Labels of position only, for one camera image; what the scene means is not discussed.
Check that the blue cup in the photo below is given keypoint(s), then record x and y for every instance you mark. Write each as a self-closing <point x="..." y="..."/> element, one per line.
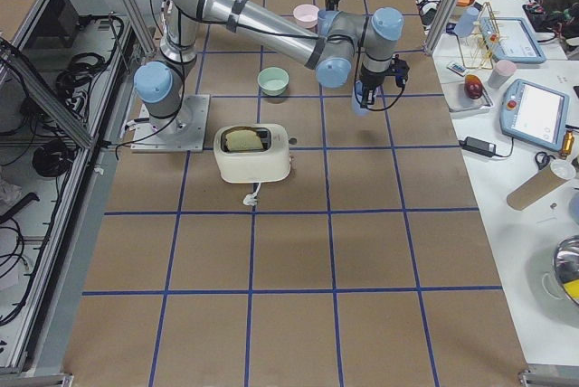
<point x="357" y="100"/>

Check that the pale pink cup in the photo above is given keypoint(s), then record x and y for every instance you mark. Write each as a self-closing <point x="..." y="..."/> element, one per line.
<point x="502" y="71"/>

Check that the cardboard tube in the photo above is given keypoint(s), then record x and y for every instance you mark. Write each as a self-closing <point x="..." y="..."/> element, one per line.
<point x="545" y="181"/>

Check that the red apple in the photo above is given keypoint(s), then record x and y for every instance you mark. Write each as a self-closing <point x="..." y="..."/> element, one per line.
<point x="473" y="86"/>

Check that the teach pendant far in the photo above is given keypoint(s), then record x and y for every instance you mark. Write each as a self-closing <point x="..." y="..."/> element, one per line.
<point x="511" y="39"/>

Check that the black power adapter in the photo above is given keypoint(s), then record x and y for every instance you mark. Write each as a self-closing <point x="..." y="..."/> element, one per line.
<point x="478" y="146"/>

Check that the teach pendant near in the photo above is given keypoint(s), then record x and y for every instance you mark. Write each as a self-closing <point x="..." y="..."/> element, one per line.
<point x="534" y="114"/>

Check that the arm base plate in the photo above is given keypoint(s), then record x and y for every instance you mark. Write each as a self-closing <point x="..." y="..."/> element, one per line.
<point x="184" y="133"/>

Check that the cream toaster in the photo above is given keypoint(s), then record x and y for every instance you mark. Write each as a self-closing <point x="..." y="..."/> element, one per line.
<point x="271" y="164"/>

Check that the steel bowl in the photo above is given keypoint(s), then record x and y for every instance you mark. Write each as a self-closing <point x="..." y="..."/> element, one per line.
<point x="561" y="281"/>

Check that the teach pendant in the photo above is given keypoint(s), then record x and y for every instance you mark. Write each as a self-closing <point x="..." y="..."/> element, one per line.
<point x="511" y="39"/>
<point x="534" y="114"/>

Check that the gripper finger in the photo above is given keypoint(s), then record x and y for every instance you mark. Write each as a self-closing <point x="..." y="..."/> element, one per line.
<point x="368" y="96"/>

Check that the toast slice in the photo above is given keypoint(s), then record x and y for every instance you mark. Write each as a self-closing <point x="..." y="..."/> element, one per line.
<point x="241" y="140"/>

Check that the pink bowl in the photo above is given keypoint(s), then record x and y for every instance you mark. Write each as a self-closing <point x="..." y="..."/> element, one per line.
<point x="306" y="15"/>

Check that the mint green bowl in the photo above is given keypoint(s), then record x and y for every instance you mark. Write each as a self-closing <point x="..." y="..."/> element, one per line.
<point x="273" y="81"/>

